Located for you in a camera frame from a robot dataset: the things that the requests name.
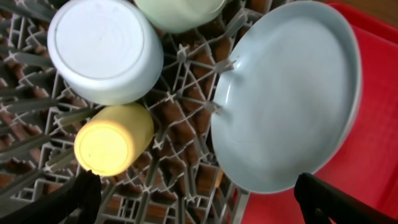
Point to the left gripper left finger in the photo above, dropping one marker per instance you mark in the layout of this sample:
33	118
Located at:
83	192

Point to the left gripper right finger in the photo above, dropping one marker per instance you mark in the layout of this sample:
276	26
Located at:
322	203

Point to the yellow plastic cup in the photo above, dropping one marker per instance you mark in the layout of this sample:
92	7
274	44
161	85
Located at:
113	139

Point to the light blue round plate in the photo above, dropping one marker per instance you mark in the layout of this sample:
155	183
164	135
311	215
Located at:
291	98

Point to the light blue bowl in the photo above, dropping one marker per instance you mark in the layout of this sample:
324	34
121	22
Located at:
106	50

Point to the pale green bowl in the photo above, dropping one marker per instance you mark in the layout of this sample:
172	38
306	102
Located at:
177	16

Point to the wooden chopstick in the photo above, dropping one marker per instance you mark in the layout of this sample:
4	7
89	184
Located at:
219	178

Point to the grey plastic dishwasher rack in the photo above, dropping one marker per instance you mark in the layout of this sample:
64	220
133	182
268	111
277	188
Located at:
173	181

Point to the red plastic tray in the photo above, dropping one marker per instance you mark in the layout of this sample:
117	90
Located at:
366	165

